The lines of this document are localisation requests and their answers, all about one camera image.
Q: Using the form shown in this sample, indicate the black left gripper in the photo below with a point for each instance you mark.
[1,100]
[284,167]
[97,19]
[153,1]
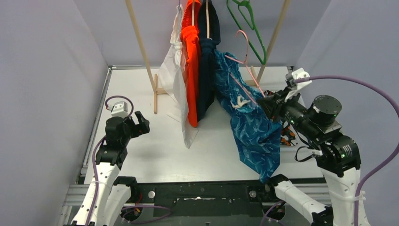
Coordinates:
[134,126]

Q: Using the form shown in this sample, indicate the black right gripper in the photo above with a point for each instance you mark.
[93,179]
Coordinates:
[274,105]

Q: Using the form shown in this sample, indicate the blue patterned shorts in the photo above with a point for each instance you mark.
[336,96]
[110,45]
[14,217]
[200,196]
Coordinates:
[256,137]

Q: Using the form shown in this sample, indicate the camouflage orange grey shorts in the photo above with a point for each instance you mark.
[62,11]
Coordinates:
[287,137]

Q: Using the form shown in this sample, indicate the clear plastic basket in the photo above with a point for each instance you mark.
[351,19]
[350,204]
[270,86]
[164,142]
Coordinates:
[274,131]

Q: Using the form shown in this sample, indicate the pink hanger of blue shorts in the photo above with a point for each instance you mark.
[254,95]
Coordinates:
[250,69]

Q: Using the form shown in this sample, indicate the green hanger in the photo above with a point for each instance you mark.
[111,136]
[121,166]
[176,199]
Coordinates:
[243,10]

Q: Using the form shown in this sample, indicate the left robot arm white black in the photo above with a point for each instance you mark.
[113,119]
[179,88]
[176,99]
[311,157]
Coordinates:
[108,191]

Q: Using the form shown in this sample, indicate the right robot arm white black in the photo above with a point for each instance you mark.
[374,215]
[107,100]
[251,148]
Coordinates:
[337,156]

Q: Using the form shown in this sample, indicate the white shorts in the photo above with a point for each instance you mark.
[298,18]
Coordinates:
[172,77]

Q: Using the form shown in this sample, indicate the navy blue shorts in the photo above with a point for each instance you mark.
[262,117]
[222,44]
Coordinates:
[207,60]

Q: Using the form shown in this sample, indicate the wooden hanger of navy shorts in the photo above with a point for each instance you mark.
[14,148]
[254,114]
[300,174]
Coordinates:
[207,20]

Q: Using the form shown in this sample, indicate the lilac hanger of white shorts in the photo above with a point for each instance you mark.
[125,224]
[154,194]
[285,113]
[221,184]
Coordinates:
[179,9]

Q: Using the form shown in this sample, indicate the wooden hanger of orange shorts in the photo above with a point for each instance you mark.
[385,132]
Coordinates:
[193,13]

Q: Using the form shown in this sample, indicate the wooden clothes rack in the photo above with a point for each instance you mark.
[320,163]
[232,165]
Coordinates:
[154,78]

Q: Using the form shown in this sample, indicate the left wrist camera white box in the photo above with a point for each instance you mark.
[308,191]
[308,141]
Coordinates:
[120,109]

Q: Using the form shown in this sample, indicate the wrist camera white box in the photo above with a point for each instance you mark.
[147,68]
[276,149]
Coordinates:
[120,109]
[296,81]

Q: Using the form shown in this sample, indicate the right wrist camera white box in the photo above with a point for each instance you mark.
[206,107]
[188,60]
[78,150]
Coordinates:
[296,81]

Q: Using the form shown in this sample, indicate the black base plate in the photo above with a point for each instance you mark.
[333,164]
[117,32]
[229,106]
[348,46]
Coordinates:
[197,199]

